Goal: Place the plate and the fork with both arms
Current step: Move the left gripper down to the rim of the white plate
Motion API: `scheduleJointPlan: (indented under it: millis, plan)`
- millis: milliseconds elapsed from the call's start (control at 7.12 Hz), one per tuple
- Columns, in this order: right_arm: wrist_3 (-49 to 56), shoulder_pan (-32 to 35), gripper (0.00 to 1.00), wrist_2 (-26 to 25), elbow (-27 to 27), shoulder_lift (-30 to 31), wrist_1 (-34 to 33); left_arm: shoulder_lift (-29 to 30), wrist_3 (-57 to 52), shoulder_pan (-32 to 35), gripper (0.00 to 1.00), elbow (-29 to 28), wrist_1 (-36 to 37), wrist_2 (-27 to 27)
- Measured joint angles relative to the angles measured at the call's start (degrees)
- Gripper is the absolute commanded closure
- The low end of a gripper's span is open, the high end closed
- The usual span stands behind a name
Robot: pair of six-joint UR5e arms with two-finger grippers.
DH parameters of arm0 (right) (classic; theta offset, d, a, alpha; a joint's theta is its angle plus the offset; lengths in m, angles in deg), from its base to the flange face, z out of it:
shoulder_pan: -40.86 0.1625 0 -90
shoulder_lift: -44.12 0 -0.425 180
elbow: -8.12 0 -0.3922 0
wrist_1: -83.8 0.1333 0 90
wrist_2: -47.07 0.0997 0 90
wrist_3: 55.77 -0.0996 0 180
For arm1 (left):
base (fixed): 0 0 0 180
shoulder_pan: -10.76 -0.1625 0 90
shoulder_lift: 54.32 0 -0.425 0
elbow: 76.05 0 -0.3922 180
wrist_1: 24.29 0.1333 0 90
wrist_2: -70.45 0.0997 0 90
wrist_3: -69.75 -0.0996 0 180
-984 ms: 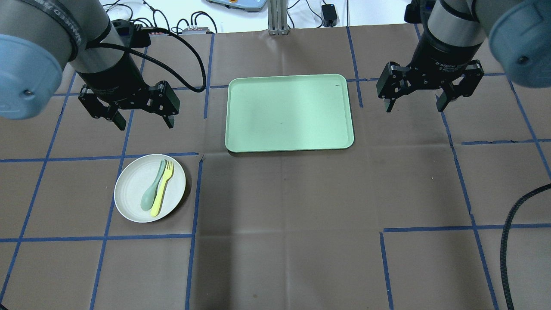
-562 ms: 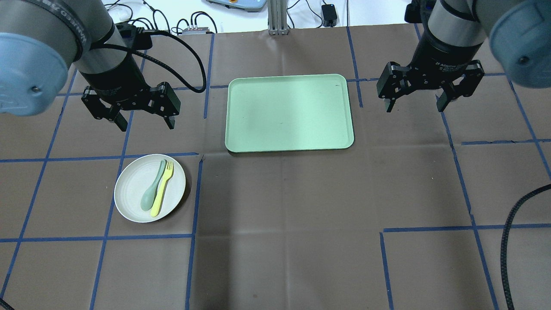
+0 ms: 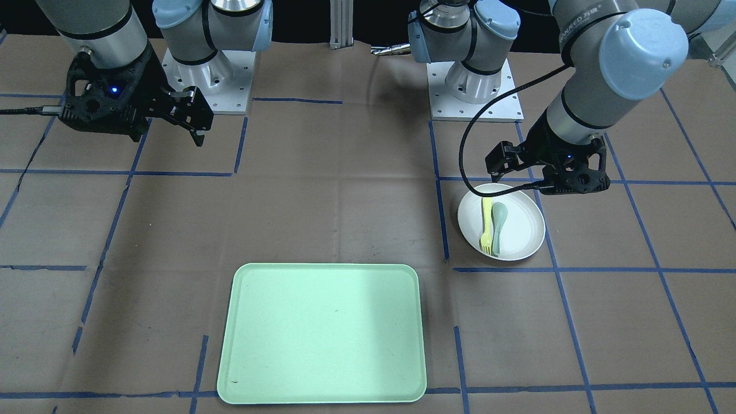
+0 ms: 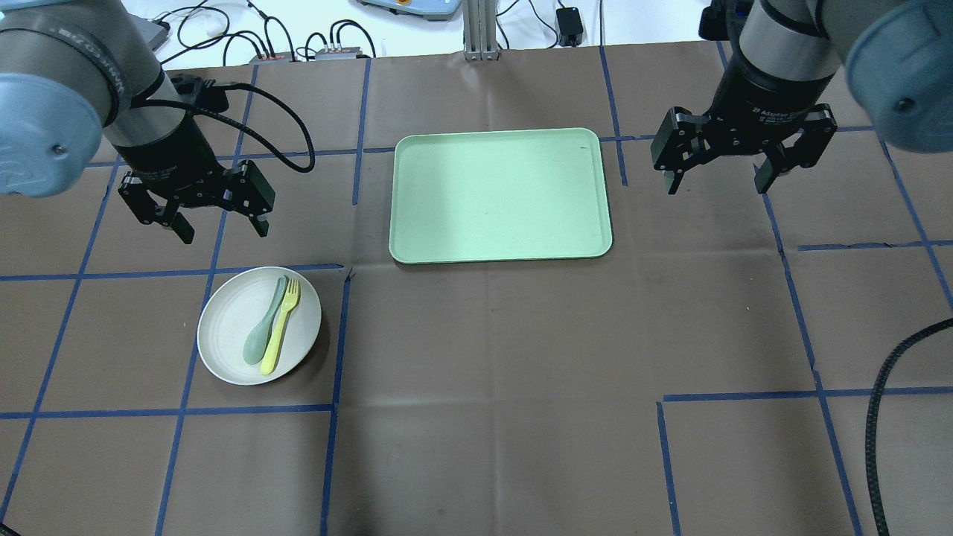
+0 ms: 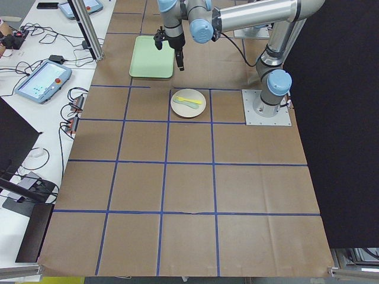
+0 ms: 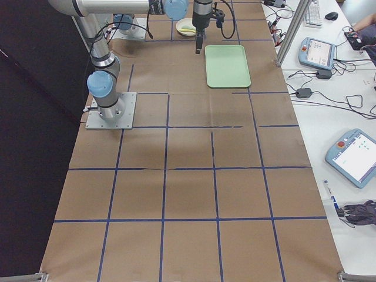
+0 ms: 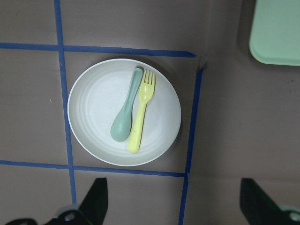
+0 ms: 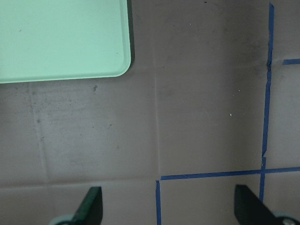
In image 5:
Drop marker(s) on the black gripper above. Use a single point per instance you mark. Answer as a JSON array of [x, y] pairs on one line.
[[176, 41]]

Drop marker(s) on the yellow plastic fork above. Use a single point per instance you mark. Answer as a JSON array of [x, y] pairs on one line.
[[194, 101]]

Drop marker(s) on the teal plastic spoon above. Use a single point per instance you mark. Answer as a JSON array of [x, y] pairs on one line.
[[188, 104]]

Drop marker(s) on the beige round plate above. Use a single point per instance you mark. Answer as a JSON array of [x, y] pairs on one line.
[[184, 111]]

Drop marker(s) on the light green tray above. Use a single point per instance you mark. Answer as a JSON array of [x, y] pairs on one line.
[[149, 62]]

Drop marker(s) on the orange black usb hub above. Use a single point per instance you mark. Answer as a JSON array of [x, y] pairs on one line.
[[77, 104]]

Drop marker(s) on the black power adapter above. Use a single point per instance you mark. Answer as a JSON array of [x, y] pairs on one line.
[[57, 59]]

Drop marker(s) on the near teach pendant tablet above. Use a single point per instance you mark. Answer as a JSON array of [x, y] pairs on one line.
[[44, 82]]

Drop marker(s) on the black smartphone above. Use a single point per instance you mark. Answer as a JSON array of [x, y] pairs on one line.
[[47, 5]]

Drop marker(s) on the black electronics box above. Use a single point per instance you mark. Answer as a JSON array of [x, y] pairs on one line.
[[15, 40]]

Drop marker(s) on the black monitor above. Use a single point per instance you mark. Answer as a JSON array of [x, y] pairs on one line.
[[17, 139]]

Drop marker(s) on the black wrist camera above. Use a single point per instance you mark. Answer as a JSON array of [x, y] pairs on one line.
[[159, 38]]

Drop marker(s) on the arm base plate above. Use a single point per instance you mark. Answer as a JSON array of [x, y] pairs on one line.
[[263, 35], [258, 113]]

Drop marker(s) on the aluminium frame post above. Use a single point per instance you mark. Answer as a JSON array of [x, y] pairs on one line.
[[84, 22]]

